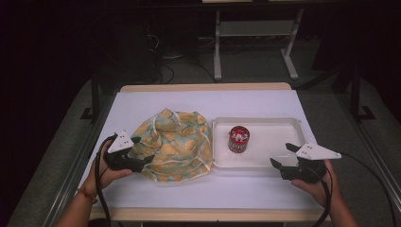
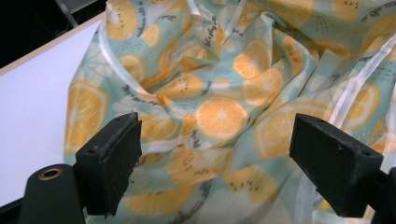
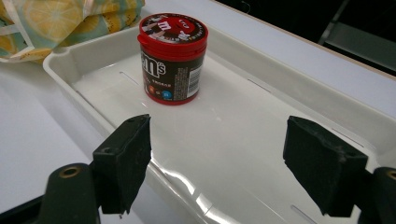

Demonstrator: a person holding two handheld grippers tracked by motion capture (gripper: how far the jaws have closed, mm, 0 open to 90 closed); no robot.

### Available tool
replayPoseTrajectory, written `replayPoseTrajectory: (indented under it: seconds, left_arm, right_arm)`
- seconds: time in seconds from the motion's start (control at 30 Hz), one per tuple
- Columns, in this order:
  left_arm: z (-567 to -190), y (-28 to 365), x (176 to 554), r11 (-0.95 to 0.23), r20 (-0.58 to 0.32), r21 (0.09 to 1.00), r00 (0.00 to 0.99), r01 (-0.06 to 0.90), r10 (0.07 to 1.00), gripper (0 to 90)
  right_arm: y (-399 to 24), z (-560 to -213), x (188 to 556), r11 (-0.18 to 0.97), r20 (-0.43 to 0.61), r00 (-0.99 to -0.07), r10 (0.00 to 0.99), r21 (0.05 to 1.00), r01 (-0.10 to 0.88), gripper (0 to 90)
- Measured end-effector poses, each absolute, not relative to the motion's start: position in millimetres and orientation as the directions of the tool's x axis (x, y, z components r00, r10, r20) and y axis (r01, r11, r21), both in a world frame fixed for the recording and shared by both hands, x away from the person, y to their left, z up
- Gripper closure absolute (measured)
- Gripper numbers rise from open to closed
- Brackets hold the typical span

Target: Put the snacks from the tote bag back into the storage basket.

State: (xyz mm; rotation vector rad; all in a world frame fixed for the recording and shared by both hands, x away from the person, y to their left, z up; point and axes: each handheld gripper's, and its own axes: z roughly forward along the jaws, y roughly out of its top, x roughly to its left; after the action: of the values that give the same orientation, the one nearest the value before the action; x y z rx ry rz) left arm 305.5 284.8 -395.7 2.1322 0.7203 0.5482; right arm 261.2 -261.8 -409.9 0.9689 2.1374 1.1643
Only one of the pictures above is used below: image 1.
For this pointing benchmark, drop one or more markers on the person's right hand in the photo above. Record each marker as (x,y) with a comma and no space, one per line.
(321,189)

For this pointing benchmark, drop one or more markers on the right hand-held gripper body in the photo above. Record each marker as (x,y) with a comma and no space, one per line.
(307,168)

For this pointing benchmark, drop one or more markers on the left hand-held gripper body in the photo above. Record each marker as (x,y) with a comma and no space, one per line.
(121,159)

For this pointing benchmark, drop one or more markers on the person's left hand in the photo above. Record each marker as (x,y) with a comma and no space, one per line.
(104,179)

